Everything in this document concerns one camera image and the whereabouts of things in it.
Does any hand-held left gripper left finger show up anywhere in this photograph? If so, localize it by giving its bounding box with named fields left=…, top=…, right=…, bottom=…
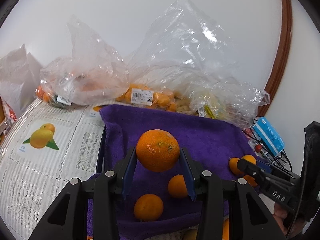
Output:
left=29, top=147, right=137, bottom=240

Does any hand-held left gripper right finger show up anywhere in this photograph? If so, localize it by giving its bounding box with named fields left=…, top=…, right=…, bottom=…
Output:
left=180, top=147, right=282, bottom=240

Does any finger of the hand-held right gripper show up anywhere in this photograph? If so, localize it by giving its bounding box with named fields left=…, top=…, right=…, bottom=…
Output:
left=255, top=160, right=298, bottom=181
left=236, top=158, right=275, bottom=193

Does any orange mandarin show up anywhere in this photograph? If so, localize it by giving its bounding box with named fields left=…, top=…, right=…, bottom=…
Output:
left=222, top=217, right=230, bottom=240
left=229, top=157, right=244, bottom=176
left=167, top=174, right=188, bottom=199
left=136, top=129, right=180, bottom=172
left=243, top=174, right=258, bottom=187
left=134, top=194, right=164, bottom=222
left=239, top=155, right=257, bottom=165

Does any purple towel lined tray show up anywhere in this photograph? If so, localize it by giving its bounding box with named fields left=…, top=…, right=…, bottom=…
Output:
left=86, top=104, right=269, bottom=240

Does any person's right hand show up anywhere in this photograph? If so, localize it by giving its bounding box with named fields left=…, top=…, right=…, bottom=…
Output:
left=273, top=201, right=292, bottom=233

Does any blue tissue box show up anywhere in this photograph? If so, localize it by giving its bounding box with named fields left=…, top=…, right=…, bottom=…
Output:
left=252, top=116, right=285, bottom=157

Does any bag of cherry tomatoes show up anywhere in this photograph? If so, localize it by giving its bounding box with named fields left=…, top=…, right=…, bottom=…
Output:
left=242, top=127, right=255, bottom=143

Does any clear bag of yellow fruit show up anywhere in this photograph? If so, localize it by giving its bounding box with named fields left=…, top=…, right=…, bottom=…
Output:
left=175, top=79, right=271, bottom=130

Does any clear bag of orange fruit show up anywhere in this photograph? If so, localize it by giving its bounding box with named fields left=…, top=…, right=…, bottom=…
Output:
left=36, top=15, right=125, bottom=107

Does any clear plastic bag of mandarins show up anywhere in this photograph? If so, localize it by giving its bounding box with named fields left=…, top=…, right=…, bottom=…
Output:
left=116, top=0, right=240, bottom=113

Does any wooden chair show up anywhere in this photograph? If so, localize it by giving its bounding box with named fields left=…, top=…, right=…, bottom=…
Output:
left=0, top=96, right=6, bottom=124

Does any white plastic bag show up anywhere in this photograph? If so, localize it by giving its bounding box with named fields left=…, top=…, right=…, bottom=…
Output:
left=0, top=44, right=44, bottom=123

